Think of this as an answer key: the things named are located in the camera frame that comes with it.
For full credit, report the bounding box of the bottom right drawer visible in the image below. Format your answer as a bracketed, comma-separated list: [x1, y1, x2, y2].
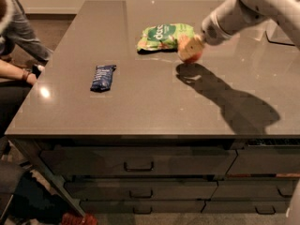
[202, 201, 289, 215]

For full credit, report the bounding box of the blue snack bar wrapper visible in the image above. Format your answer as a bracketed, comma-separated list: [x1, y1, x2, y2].
[90, 65, 116, 92]

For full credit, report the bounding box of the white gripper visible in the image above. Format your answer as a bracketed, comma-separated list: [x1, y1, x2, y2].
[177, 10, 238, 60]

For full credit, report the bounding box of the top left drawer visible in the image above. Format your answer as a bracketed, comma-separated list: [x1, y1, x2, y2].
[40, 147, 236, 176]

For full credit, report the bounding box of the middle right drawer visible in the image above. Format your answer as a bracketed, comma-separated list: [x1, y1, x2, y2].
[212, 180, 294, 201]

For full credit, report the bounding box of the bottom left drawer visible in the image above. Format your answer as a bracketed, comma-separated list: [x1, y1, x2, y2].
[80, 201, 205, 215]

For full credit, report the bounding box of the red shoe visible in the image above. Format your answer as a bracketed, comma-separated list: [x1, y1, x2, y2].
[61, 213, 98, 225]

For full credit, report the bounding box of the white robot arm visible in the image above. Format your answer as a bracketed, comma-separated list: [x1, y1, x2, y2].
[178, 0, 300, 63]

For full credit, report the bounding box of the small black white object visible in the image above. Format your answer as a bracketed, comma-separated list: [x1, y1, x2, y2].
[32, 64, 45, 78]

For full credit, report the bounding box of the drawer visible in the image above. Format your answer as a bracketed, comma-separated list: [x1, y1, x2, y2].
[202, 201, 289, 215]
[80, 201, 205, 215]
[40, 147, 236, 176]
[228, 148, 300, 174]
[65, 180, 218, 201]
[212, 180, 294, 201]

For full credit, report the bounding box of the top right drawer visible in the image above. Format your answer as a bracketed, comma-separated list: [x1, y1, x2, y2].
[228, 148, 300, 174]

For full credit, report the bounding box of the green snack bag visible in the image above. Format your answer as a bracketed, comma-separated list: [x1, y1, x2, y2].
[137, 23, 195, 53]

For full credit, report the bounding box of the person in grey sleeve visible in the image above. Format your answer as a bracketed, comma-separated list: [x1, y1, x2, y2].
[0, 0, 54, 225]

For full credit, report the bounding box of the middle left drawer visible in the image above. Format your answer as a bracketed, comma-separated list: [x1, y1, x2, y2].
[65, 180, 218, 201]

